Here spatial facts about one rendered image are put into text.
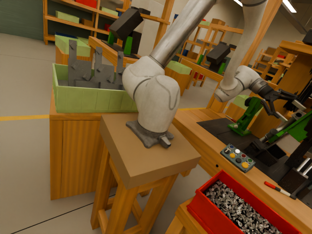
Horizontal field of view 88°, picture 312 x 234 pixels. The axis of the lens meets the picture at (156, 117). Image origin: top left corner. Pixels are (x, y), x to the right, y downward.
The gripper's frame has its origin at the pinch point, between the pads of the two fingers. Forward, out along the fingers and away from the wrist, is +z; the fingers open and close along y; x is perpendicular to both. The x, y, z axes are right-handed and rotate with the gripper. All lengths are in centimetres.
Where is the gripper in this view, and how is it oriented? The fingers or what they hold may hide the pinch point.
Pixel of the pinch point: (292, 113)
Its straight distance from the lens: 115.7
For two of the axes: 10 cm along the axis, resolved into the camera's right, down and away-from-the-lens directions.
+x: 2.5, 4.3, 8.7
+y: 8.4, -5.4, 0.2
